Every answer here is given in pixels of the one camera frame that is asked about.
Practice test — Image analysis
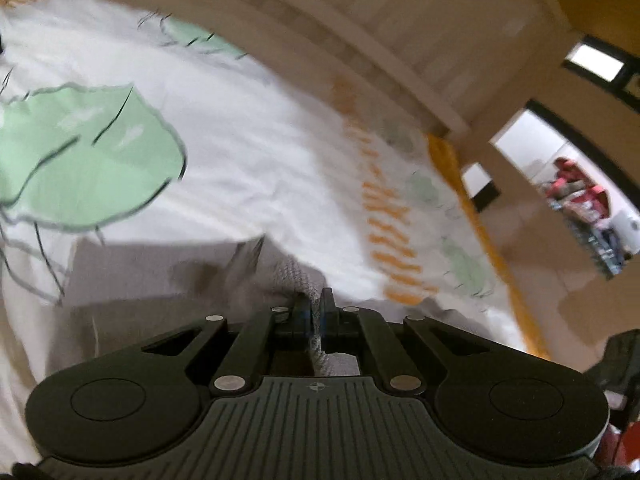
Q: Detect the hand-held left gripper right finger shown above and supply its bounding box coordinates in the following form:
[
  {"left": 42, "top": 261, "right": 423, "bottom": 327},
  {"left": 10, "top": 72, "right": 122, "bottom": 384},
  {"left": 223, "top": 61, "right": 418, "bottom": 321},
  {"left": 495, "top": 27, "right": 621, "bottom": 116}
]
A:
[{"left": 319, "top": 287, "right": 506, "bottom": 395}]

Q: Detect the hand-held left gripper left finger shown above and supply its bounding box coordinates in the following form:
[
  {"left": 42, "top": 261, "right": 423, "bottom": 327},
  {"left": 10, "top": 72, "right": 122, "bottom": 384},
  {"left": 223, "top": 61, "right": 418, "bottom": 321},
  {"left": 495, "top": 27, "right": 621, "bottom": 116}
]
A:
[{"left": 137, "top": 292, "right": 315, "bottom": 395}]

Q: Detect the grey hoodie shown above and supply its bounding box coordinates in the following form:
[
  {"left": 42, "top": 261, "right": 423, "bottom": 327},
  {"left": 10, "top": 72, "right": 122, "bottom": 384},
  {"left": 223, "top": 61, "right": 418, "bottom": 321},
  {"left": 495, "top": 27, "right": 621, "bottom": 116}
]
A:
[{"left": 47, "top": 235, "right": 362, "bottom": 378}]

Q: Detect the pile of colourful clothes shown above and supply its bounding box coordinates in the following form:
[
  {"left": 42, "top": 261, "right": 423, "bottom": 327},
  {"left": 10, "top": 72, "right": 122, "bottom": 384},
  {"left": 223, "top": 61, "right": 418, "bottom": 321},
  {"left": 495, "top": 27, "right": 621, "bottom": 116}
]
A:
[{"left": 542, "top": 156, "right": 640, "bottom": 281}]

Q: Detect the yellow bed sheet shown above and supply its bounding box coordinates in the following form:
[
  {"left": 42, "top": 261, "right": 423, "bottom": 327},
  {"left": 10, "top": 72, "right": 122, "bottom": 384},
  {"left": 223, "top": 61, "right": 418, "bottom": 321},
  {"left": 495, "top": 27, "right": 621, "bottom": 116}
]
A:
[{"left": 426, "top": 132, "right": 552, "bottom": 361}]

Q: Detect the white leaf printed blanket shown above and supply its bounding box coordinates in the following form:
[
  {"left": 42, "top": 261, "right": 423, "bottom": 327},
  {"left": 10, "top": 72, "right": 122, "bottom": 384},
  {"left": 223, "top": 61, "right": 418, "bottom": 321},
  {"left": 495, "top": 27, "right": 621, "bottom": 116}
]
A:
[{"left": 0, "top": 0, "right": 551, "bottom": 466}]

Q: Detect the wooden bed frame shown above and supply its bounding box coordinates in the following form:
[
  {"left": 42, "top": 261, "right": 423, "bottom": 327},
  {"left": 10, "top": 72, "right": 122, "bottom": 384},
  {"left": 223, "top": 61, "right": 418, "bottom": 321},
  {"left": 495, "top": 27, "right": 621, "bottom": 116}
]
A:
[{"left": 125, "top": 0, "right": 640, "bottom": 376}]

